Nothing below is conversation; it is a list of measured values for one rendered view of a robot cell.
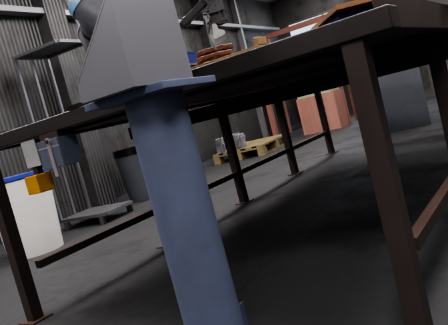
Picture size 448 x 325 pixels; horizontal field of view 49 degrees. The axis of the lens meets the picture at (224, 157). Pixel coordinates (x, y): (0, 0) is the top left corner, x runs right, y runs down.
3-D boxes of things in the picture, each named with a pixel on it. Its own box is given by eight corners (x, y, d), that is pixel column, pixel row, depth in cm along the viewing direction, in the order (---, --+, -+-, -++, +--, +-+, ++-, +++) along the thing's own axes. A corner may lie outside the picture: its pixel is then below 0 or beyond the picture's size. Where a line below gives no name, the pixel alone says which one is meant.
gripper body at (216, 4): (227, 20, 176) (219, -13, 175) (204, 27, 177) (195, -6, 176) (228, 24, 184) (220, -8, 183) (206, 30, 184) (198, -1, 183)
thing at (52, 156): (64, 174, 198) (51, 131, 196) (43, 179, 206) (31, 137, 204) (86, 168, 207) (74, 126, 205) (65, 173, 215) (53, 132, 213)
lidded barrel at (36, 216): (40, 243, 467) (19, 173, 461) (83, 238, 440) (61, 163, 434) (-11, 266, 418) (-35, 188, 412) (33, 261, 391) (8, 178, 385)
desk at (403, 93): (422, 114, 740) (411, 63, 734) (434, 123, 602) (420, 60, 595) (371, 126, 763) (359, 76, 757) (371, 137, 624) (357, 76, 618)
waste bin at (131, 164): (143, 195, 631) (130, 146, 626) (175, 190, 606) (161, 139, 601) (118, 206, 588) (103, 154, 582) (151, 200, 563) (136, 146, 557)
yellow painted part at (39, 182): (41, 193, 211) (25, 139, 209) (28, 195, 216) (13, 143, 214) (56, 188, 217) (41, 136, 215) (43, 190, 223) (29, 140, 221)
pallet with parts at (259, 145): (247, 150, 900) (242, 129, 897) (294, 140, 853) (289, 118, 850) (211, 166, 784) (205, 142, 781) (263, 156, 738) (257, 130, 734)
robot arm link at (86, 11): (93, 12, 133) (59, -10, 137) (100, 50, 144) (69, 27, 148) (126, -7, 138) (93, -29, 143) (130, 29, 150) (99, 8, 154)
